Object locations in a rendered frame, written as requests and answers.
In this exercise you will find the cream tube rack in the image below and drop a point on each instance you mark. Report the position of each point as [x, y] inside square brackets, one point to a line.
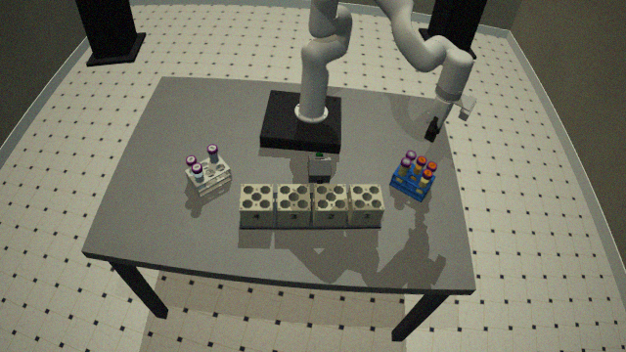
[210, 173]

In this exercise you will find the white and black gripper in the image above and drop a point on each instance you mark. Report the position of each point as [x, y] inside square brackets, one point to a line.
[439, 111]

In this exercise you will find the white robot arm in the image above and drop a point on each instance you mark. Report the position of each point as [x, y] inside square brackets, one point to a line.
[327, 18]

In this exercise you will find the beige bucket adapter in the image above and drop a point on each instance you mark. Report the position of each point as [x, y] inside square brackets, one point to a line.
[330, 206]
[366, 210]
[256, 205]
[293, 204]

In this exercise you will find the blue tube rack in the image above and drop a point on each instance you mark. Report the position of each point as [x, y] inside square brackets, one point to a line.
[417, 196]

